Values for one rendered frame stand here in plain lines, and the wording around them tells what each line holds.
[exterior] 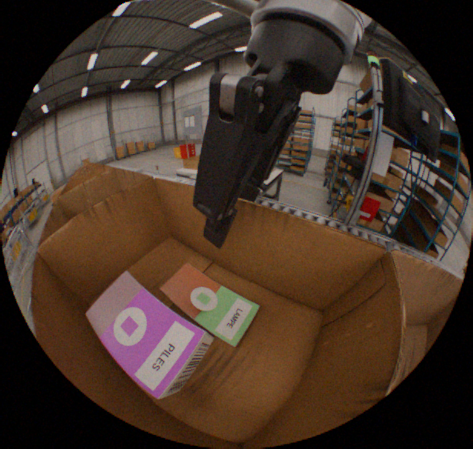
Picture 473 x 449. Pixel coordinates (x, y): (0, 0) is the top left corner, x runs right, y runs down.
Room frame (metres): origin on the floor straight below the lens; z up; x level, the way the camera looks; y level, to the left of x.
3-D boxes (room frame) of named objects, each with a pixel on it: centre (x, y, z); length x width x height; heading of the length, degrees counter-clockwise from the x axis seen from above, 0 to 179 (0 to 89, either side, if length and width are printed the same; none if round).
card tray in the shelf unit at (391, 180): (0.83, -1.25, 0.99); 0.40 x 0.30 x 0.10; 145
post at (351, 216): (0.47, -0.60, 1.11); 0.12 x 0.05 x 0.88; 58
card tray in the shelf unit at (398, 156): (0.83, -1.25, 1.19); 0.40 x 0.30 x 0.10; 148
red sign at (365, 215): (0.45, -0.67, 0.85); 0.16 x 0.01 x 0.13; 58
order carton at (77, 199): (0.23, 0.42, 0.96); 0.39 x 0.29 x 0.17; 58
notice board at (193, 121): (5.26, 1.58, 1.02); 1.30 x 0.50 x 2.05; 46
